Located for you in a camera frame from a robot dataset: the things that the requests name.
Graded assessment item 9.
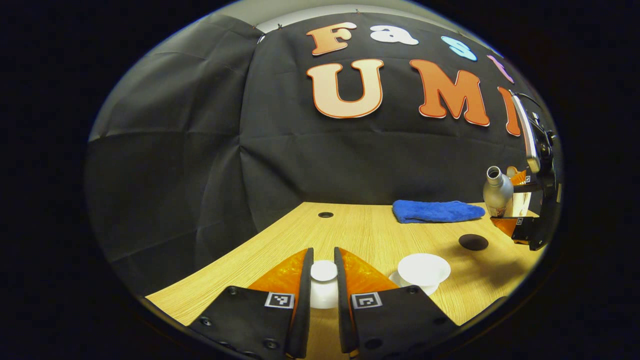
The white teacup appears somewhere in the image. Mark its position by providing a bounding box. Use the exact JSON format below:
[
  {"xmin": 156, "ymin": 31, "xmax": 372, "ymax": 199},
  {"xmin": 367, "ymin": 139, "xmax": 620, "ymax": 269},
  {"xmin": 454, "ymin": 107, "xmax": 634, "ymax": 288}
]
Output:
[{"xmin": 397, "ymin": 253, "xmax": 452, "ymax": 296}]

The blue towel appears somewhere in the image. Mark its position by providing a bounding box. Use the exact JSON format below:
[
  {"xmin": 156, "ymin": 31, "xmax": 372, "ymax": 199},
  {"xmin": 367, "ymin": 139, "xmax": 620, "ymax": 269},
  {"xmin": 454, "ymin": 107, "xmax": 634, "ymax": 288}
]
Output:
[{"xmin": 392, "ymin": 199, "xmax": 486, "ymax": 224}]

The white teacup lid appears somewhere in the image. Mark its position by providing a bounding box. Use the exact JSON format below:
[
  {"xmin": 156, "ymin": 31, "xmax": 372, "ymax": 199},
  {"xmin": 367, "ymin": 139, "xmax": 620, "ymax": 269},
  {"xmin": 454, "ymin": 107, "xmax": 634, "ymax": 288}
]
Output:
[{"xmin": 309, "ymin": 259, "xmax": 340, "ymax": 310}]

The silver water bottle red label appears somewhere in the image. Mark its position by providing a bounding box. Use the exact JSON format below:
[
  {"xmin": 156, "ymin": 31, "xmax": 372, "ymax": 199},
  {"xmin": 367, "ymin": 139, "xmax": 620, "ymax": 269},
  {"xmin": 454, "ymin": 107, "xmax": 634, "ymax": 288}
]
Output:
[{"xmin": 482, "ymin": 166, "xmax": 515, "ymax": 218}]

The dark round coaster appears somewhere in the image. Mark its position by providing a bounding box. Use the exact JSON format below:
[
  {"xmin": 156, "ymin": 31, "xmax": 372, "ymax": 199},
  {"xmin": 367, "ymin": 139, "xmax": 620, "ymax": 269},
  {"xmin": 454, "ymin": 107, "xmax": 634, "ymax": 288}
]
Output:
[{"xmin": 458, "ymin": 233, "xmax": 489, "ymax": 252}]

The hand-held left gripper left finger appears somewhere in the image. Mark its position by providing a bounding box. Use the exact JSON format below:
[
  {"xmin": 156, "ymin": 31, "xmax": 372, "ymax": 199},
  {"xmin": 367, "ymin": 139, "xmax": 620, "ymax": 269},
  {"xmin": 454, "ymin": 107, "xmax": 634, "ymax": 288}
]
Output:
[{"xmin": 189, "ymin": 247, "xmax": 315, "ymax": 360}]

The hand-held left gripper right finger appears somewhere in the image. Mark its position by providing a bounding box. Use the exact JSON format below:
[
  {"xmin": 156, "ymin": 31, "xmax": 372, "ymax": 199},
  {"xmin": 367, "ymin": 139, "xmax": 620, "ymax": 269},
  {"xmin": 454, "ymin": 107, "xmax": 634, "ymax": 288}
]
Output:
[{"xmin": 334, "ymin": 246, "xmax": 458, "ymax": 360}]

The white saucer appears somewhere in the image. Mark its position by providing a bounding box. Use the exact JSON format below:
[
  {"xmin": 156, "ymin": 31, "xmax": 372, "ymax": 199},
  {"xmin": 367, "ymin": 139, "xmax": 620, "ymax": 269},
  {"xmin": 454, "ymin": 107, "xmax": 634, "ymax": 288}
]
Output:
[{"xmin": 389, "ymin": 271, "xmax": 441, "ymax": 296}]

